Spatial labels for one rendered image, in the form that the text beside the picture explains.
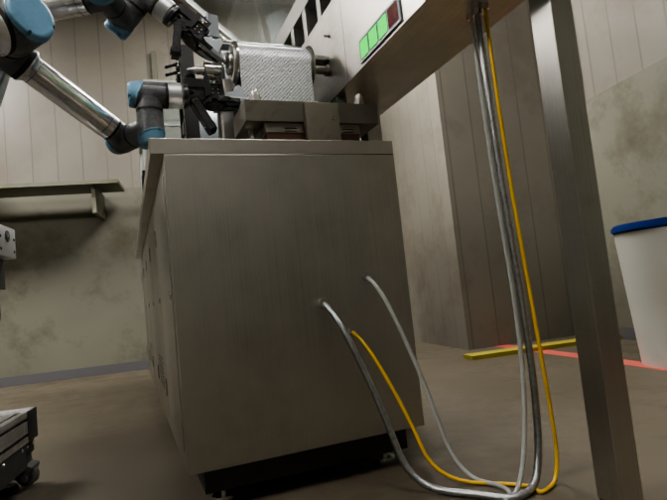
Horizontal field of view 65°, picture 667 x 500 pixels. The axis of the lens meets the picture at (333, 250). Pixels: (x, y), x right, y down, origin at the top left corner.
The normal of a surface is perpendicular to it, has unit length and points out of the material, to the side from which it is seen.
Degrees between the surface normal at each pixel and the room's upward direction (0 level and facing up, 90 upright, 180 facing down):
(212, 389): 90
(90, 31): 90
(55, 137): 90
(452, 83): 90
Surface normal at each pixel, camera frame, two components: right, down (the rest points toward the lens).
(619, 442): 0.36, -0.11
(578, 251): -0.93, 0.07
